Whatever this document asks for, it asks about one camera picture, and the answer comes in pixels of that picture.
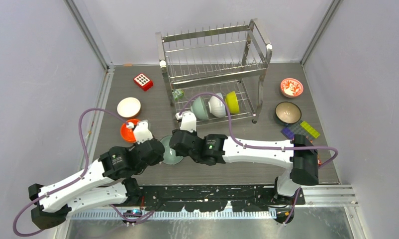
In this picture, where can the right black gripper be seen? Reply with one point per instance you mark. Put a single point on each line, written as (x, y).
(193, 134)

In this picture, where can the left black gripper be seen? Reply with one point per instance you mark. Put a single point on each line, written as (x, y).
(157, 161)

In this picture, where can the orange bowl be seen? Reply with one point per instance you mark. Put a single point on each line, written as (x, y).
(129, 137)
(126, 130)

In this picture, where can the steel two-tier dish rack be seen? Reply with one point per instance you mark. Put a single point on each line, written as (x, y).
(218, 59)

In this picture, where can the dark blue bowl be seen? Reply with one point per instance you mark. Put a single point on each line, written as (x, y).
(287, 113)

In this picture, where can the red white patterned bowl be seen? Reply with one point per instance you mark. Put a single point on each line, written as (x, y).
(291, 87)

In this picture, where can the pale green bowl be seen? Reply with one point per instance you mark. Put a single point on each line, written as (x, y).
(198, 108)
(169, 156)

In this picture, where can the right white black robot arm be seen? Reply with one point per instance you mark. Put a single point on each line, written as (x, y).
(296, 156)

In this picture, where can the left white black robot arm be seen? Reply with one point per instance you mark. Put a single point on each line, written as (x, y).
(108, 180)

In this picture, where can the white bowl in rack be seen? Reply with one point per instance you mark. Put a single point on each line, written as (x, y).
(216, 107)

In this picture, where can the white bowl brown outside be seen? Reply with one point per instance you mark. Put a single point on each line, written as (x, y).
(129, 107)

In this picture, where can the small green patterned object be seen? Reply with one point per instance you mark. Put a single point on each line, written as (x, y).
(178, 94)

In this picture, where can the yellow bowl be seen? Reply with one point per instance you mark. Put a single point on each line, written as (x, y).
(232, 102)

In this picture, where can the red white grid block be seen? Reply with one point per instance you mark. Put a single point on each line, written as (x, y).
(142, 81)

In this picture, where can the purple brick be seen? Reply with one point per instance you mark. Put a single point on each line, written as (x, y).
(288, 133)

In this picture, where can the grey building block plate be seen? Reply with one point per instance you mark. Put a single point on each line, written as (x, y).
(297, 129)

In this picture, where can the lime green brick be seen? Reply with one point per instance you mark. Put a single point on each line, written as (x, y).
(309, 129)

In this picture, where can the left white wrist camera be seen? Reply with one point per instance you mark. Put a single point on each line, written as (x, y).
(141, 131)

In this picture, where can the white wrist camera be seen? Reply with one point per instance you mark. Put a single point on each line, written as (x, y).
(141, 131)
(188, 121)

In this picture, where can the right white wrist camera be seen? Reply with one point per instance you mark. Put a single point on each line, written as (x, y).
(188, 121)

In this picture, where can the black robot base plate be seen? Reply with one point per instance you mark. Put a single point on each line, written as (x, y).
(211, 198)

